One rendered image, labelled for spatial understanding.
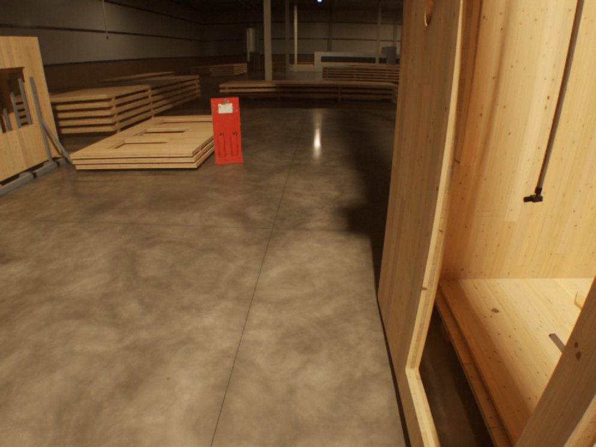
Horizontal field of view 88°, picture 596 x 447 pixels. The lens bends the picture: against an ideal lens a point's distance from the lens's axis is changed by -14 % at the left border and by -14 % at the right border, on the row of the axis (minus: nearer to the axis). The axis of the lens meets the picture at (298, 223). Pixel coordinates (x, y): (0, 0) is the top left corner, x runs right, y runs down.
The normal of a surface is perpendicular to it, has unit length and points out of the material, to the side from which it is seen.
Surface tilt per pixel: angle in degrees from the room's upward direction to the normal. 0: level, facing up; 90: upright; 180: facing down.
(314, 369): 0
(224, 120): 90
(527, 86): 90
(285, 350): 0
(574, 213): 90
